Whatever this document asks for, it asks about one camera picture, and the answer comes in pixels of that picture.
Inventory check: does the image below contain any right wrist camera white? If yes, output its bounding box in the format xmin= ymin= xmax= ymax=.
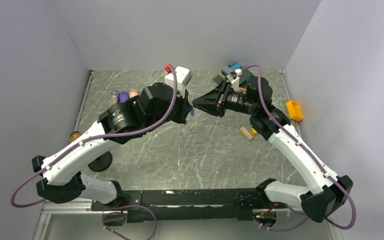
xmin=226 ymin=68 xmax=242 ymax=92

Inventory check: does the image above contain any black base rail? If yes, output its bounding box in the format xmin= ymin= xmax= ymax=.
xmin=90 ymin=188 xmax=279 ymax=223

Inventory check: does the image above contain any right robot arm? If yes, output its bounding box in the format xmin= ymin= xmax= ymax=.
xmin=192 ymin=76 xmax=354 ymax=223

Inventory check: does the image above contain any wooden rectangular block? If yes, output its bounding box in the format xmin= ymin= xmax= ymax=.
xmin=240 ymin=126 xmax=254 ymax=141

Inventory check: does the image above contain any gold microphone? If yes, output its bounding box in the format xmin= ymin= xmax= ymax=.
xmin=69 ymin=131 xmax=82 ymax=143

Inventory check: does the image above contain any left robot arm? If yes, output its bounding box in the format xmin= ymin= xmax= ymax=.
xmin=32 ymin=82 xmax=193 ymax=210

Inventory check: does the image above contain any glitter silver microphone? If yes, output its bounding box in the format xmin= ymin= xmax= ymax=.
xmin=109 ymin=90 xmax=120 ymax=107

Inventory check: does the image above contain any pink microphone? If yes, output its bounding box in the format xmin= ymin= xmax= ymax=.
xmin=129 ymin=88 xmax=139 ymax=99

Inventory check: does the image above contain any yellow cube block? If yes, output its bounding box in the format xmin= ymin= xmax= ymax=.
xmin=251 ymin=128 xmax=259 ymax=136

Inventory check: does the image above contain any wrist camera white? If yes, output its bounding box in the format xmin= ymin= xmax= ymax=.
xmin=164 ymin=63 xmax=193 ymax=98
xmin=226 ymin=68 xmax=242 ymax=92

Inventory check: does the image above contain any lego brick build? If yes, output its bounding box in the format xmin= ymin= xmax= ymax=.
xmin=212 ymin=62 xmax=254 ymax=91

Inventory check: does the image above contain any black microphone stand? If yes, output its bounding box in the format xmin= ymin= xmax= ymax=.
xmin=87 ymin=151 xmax=113 ymax=173

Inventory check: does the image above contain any wooden arch block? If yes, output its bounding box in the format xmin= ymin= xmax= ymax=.
xmin=237 ymin=87 xmax=247 ymax=94

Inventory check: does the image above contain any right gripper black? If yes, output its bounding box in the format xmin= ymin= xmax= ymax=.
xmin=192 ymin=80 xmax=257 ymax=118

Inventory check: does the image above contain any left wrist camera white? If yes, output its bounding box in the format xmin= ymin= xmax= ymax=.
xmin=164 ymin=63 xmax=193 ymax=98

